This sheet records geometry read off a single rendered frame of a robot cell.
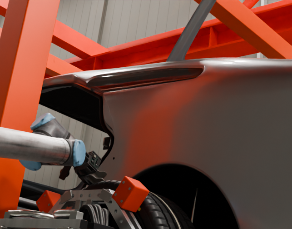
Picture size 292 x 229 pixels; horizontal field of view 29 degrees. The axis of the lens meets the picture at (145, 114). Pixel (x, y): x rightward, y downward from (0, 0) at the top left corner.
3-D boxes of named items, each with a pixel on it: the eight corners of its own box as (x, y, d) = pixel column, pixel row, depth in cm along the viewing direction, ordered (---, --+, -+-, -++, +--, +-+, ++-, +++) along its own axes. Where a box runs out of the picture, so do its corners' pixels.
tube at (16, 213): (78, 230, 198) (83, 200, 201) (34, 219, 185) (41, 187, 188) (46, 229, 209) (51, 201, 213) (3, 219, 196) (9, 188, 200)
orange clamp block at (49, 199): (68, 209, 216) (60, 193, 222) (52, 205, 210) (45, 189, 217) (57, 222, 217) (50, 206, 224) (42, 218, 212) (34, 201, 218)
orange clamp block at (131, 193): (136, 213, 193) (150, 191, 192) (120, 208, 187) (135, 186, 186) (125, 201, 198) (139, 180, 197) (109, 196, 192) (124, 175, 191)
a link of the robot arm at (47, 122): (23, 132, 206) (36, 114, 213) (47, 155, 210) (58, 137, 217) (39, 124, 200) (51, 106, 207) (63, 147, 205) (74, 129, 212)
